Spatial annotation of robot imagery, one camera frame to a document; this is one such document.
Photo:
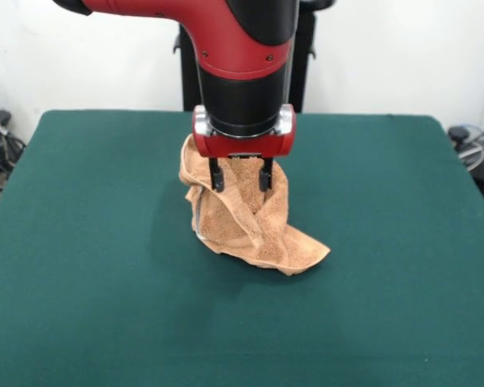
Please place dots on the dark green table cloth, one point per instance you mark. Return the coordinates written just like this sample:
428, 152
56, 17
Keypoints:
105, 290

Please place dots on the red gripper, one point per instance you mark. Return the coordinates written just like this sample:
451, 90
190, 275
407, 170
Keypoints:
242, 146

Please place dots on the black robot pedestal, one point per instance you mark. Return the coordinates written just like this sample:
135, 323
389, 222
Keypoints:
306, 60

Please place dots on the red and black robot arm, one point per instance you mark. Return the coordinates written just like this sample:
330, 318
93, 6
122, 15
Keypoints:
242, 92

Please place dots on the orange terry towel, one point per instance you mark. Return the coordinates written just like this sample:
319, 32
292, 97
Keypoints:
274, 250

